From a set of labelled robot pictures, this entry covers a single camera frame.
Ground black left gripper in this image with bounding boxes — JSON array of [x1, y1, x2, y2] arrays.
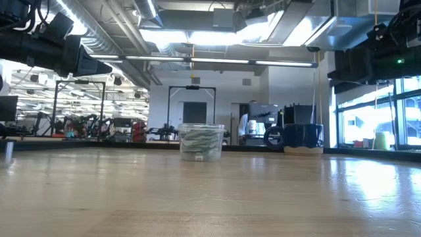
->
[[19, 32, 113, 77]]

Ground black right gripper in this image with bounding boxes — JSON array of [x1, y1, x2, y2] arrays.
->
[[328, 39, 421, 82]]

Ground black framed window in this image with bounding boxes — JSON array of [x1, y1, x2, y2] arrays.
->
[[335, 74, 421, 152]]

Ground distant black robot arms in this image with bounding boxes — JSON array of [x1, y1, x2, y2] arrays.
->
[[32, 111, 114, 141]]

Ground black equipment box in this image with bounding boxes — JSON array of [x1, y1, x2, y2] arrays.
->
[[283, 103, 317, 125]]

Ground red robot equipment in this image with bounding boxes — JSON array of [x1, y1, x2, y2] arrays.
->
[[131, 120, 147, 143]]

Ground pale green container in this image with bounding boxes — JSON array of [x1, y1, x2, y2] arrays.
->
[[374, 131, 391, 151]]

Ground dark blue ceramic mug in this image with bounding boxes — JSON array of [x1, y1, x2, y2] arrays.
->
[[264, 123, 326, 157]]

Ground black computer monitor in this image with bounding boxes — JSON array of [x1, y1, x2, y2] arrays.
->
[[0, 95, 19, 122]]

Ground dark grey monitor back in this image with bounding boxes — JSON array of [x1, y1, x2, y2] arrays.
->
[[248, 103, 280, 124]]

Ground person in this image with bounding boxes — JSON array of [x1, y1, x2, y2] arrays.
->
[[237, 99, 260, 138]]

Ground long ceiling light fixture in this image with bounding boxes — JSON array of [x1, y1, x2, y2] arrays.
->
[[88, 53, 319, 69]]

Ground grey ceiling box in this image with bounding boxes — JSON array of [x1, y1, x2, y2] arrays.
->
[[212, 8, 235, 29]]

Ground clear plastic container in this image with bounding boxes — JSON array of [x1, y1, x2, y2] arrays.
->
[[177, 122, 226, 163]]

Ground black metal gantry frame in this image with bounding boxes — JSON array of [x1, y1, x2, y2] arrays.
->
[[166, 85, 217, 141], [51, 80, 107, 138]]

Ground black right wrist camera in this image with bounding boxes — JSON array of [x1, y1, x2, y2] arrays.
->
[[366, 22, 397, 50]]

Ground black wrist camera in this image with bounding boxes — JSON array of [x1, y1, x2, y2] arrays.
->
[[366, 22, 397, 50], [42, 12, 75, 43]]

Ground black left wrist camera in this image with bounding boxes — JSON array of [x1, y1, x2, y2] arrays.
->
[[42, 12, 75, 43]]

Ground black aluminium table frame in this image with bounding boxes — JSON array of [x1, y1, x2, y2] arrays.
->
[[0, 139, 421, 163]]

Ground silver metal post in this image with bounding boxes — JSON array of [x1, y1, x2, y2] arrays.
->
[[4, 140, 14, 165]]

